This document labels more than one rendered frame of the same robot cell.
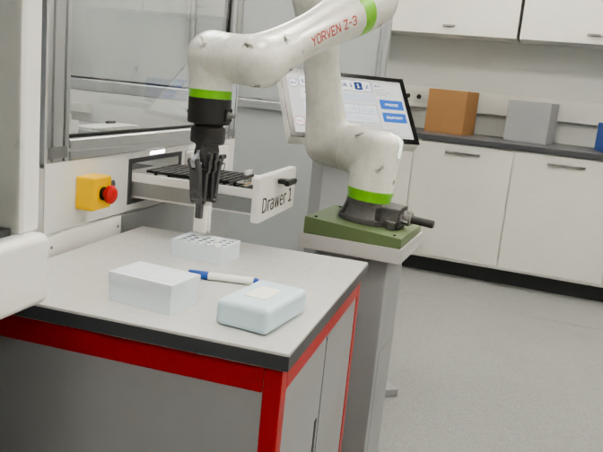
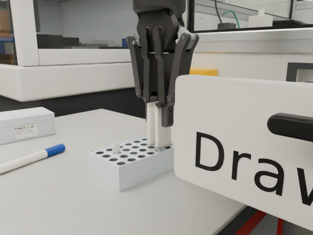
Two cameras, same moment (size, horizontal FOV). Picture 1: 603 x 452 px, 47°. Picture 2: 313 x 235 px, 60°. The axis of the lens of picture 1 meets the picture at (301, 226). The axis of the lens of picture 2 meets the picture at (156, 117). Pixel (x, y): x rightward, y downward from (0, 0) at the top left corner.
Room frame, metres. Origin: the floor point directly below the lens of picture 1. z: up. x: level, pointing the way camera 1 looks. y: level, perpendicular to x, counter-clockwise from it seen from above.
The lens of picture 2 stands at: (1.70, -0.15, 0.95)
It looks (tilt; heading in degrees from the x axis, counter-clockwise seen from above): 14 degrees down; 118
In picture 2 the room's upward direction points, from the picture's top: straight up
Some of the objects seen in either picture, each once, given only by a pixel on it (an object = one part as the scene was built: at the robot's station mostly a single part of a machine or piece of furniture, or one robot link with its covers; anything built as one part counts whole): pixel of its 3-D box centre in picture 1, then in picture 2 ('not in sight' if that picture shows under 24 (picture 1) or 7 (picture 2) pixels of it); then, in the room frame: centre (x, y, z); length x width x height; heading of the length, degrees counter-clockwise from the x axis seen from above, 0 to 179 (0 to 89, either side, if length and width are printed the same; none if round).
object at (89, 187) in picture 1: (94, 192); (198, 84); (1.49, 0.45, 0.88); 0.07 x 0.05 x 0.07; 165
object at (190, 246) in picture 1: (205, 247); (134, 159); (1.48, 0.20, 0.78); 0.12 x 0.08 x 0.04; 72
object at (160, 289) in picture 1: (154, 287); (21, 124); (1.14, 0.24, 0.79); 0.13 x 0.09 x 0.05; 67
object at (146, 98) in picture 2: (201, 178); (152, 66); (1.50, 0.22, 0.93); 0.04 x 0.01 x 0.11; 71
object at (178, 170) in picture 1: (201, 184); not in sight; (1.78, 0.27, 0.87); 0.22 x 0.18 x 0.06; 75
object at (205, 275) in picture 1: (222, 277); (30, 158); (1.30, 0.14, 0.77); 0.14 x 0.02 x 0.02; 85
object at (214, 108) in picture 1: (211, 112); not in sight; (1.51, 0.22, 1.07); 0.12 x 0.09 x 0.06; 71
